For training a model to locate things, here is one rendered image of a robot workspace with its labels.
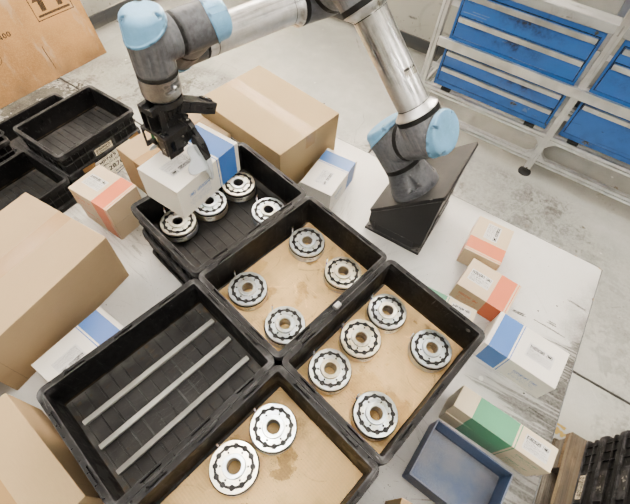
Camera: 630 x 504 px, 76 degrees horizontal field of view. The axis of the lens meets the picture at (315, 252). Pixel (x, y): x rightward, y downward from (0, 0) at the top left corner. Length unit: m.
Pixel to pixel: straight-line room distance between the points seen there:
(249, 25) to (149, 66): 0.30
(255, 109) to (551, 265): 1.14
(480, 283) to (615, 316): 1.37
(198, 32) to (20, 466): 0.90
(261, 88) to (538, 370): 1.27
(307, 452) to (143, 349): 0.46
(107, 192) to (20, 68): 2.18
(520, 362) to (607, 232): 1.82
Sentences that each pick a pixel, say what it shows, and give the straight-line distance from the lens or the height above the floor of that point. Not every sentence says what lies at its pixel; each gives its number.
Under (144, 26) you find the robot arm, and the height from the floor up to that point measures 1.46.
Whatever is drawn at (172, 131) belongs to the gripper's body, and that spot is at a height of 1.25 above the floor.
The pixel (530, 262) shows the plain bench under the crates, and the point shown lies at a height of 0.70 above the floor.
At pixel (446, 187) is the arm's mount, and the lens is 1.23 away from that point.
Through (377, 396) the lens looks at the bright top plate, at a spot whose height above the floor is 0.86.
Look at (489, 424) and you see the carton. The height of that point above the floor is 0.82.
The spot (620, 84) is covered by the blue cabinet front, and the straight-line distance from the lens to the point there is 2.67.
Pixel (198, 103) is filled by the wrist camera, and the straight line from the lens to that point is 0.92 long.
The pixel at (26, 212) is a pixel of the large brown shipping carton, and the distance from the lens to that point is 1.36.
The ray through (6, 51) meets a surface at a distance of 3.47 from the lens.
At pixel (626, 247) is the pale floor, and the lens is 2.95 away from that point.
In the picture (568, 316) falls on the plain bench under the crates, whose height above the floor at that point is 0.70.
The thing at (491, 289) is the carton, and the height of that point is 0.77.
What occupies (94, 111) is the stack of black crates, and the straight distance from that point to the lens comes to 2.33.
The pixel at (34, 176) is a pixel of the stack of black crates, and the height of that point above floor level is 0.38.
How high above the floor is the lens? 1.81
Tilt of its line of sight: 56 degrees down
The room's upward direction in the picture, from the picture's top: 7 degrees clockwise
